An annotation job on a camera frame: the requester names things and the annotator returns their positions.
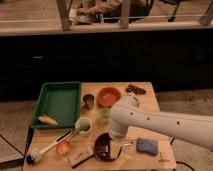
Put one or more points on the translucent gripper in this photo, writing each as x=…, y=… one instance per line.
x=115, y=147

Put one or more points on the small metal cup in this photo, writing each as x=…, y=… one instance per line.
x=88, y=100

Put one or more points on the green plastic tray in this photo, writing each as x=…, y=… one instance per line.
x=59, y=101

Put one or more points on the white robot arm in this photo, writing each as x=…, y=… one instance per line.
x=194, y=129

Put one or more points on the red yellow apple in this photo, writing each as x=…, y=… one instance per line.
x=63, y=148

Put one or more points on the white dish brush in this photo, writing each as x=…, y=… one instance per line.
x=35, y=155

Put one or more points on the small green cup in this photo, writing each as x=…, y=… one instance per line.
x=105, y=115

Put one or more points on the silver metal fork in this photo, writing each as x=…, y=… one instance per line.
x=106, y=148

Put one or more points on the wooden block with black handle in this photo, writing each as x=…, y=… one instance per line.
x=80, y=158

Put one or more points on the green spoon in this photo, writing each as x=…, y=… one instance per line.
x=77, y=130

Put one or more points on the dark purple bowl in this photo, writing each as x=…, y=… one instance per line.
x=104, y=139

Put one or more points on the white mug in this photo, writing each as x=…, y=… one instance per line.
x=83, y=121

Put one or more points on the wooden table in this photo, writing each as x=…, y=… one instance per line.
x=129, y=159

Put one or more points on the orange bowl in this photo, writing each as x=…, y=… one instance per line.
x=107, y=96

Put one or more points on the blue sponge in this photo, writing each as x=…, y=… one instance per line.
x=147, y=146

